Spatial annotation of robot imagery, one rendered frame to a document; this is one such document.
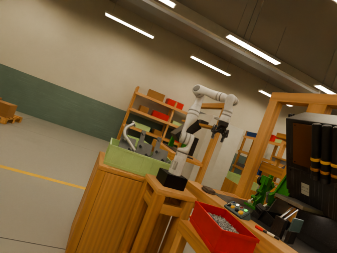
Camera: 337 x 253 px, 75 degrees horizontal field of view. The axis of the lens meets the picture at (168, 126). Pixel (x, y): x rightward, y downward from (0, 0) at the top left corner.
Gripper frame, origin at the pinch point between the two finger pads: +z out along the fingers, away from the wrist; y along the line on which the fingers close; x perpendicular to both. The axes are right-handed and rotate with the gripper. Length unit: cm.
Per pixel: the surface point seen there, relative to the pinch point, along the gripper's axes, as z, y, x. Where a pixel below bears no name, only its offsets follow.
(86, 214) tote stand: 91, -59, 44
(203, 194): 41.0, 5.1, -1.7
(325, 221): 22, 45, -61
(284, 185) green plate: 13, 30, -40
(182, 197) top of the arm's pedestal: 46.7, -11.3, -1.0
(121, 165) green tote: 48, -44, 48
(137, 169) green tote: 47, -31, 45
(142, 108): -24, 151, 604
